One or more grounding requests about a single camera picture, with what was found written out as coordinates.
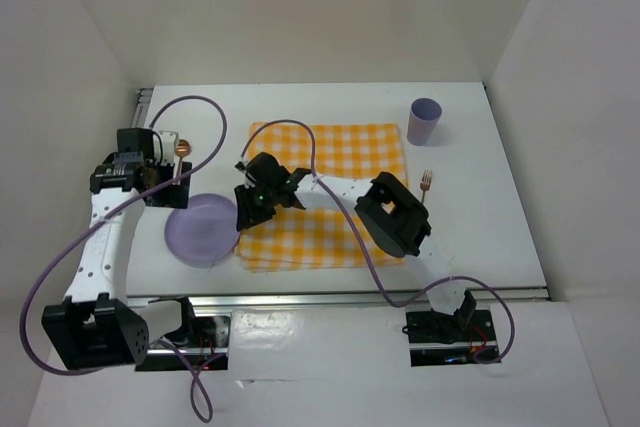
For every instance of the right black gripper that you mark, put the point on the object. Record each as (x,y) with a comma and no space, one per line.
(248,214)

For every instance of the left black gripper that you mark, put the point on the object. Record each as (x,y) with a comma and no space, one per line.
(173,197)

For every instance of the purple plastic plate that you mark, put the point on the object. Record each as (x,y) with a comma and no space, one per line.
(205,232)

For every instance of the copper spoon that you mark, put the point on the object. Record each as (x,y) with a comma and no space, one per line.
(182,150)

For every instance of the yellow checkered cloth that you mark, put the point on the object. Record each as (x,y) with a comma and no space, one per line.
(326,232)

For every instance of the copper fork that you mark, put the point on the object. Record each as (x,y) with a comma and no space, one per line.
(425,183)

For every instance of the purple plastic cup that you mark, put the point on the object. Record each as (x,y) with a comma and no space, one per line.
(424,115)

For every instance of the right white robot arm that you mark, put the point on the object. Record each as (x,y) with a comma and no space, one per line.
(394,218)

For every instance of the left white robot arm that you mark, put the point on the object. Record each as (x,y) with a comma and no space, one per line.
(94,327)

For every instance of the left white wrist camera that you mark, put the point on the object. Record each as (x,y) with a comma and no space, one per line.
(164,146)

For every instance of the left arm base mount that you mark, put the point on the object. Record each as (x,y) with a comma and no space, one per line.
(206,343)

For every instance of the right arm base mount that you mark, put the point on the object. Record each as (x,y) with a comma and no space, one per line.
(433,342)

